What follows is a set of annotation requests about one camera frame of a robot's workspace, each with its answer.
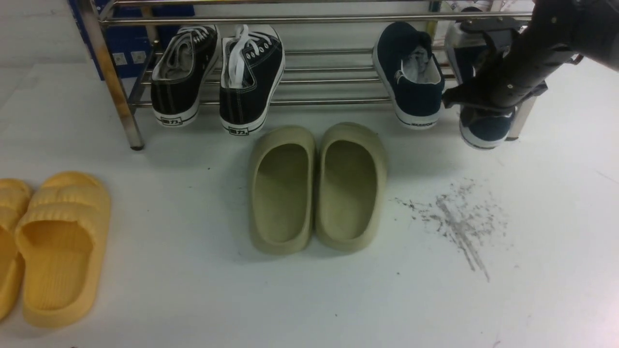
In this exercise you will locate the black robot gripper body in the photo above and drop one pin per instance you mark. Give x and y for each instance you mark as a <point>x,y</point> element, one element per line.
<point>518,63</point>

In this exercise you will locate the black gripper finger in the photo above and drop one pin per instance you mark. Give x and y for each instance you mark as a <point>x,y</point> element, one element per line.
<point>492,25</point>
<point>463,96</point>

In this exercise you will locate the navy slip-on shoe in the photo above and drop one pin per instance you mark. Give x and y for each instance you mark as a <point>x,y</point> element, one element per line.
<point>411,74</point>
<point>465,54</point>

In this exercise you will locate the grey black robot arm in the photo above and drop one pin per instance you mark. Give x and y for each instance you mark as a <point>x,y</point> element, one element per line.
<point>595,36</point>

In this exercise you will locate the stainless steel shoe rack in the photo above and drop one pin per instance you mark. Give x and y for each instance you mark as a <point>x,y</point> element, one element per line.
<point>95,21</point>

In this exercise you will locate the blue box behind rack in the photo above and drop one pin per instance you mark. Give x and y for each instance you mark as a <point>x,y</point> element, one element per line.
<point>129,46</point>

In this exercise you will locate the olive green slipper right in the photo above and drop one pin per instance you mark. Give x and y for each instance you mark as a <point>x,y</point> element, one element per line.
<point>352,178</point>

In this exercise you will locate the olive green slipper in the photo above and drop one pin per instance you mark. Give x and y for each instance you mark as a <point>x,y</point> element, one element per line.
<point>352,178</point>
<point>280,182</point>

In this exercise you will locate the olive green slipper left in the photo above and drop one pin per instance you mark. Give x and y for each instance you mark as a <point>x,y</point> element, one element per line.
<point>280,182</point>

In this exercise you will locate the black canvas sneaker white laces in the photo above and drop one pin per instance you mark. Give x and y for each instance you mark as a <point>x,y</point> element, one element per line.
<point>252,67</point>

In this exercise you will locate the black canvas sneaker left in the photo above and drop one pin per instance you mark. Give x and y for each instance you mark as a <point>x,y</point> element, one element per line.
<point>176,80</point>

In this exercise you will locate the yellow slipper right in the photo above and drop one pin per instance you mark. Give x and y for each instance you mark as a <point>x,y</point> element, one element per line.
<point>62,237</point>

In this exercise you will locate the yellow slipper at edge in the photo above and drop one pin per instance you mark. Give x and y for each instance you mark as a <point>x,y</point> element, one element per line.
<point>14,200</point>

